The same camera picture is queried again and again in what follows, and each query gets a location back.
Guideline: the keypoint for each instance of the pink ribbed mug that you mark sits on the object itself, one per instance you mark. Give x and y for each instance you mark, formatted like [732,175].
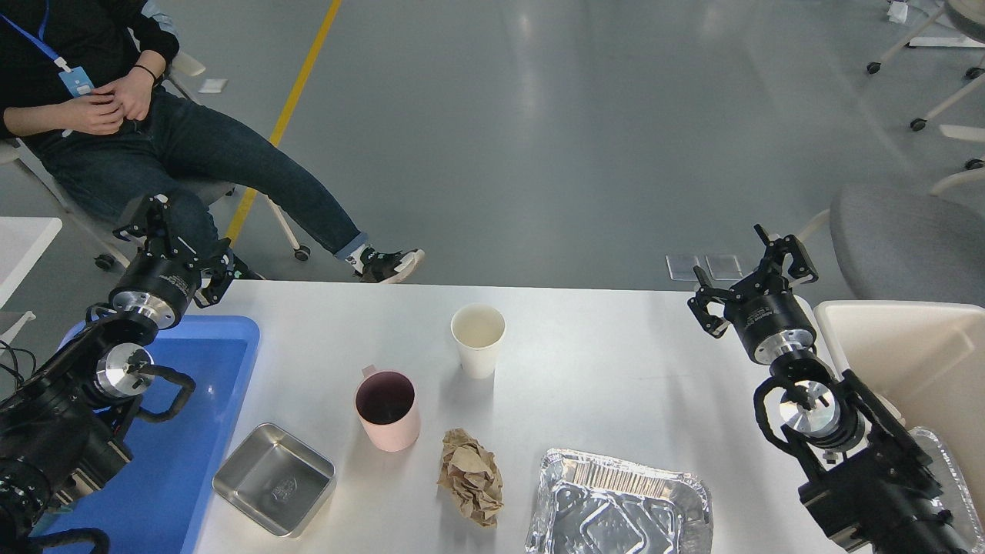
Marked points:
[385,402]

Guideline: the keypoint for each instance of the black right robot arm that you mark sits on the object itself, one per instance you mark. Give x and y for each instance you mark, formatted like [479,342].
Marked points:
[868,482]

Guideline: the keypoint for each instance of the white plastic bin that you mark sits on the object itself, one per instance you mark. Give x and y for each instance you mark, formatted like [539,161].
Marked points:
[927,360]

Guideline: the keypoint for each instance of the left floor outlet plate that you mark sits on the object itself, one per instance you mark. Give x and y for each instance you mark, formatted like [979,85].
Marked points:
[681,267]

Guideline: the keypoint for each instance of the right floor outlet plate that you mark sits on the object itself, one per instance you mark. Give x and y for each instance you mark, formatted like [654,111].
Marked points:
[725,267]

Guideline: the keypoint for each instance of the aluminium foil tray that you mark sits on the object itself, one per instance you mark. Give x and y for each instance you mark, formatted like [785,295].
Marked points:
[589,503]

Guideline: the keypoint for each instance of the floor outlet plate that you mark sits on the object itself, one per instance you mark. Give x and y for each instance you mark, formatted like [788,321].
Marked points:
[725,267]
[681,267]

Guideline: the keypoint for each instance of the crumpled brown paper ball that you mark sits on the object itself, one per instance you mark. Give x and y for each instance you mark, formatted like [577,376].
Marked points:
[469,472]

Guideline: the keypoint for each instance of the grey office chair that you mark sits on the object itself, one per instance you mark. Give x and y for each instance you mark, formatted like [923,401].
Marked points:
[891,244]

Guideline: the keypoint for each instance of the white paper cup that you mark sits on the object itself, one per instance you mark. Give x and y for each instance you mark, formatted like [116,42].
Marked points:
[478,330]

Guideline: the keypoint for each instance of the white paper on floor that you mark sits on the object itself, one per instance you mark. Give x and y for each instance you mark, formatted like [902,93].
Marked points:
[211,86]

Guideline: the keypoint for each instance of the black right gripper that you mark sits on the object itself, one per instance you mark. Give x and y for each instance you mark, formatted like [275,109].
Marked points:
[762,307]

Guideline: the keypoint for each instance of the blue plastic tray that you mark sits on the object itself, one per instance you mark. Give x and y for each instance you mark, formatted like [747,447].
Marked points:
[157,501]

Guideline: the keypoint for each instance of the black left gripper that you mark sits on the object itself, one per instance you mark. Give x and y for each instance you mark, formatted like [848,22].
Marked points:
[167,276]

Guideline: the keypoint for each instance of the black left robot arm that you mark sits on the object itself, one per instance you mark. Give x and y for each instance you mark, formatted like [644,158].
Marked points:
[63,427]

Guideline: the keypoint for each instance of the white side table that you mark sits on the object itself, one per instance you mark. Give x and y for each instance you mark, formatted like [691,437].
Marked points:
[23,240]

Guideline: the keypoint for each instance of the seated person in black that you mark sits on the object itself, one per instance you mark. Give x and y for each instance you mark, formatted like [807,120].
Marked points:
[81,88]

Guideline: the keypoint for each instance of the stainless steel square dish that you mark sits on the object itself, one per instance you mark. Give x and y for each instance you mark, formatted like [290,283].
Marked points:
[276,480]

